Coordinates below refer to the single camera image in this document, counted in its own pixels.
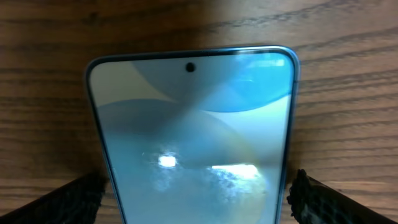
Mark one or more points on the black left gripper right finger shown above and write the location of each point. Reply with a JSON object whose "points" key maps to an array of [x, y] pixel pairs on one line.
{"points": [[313, 202]]}

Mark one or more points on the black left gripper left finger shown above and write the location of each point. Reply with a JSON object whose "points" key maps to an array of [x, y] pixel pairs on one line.
{"points": [[74, 203]]}

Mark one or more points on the blue Galaxy smartphone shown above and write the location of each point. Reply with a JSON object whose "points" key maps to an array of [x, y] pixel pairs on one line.
{"points": [[196, 136]]}

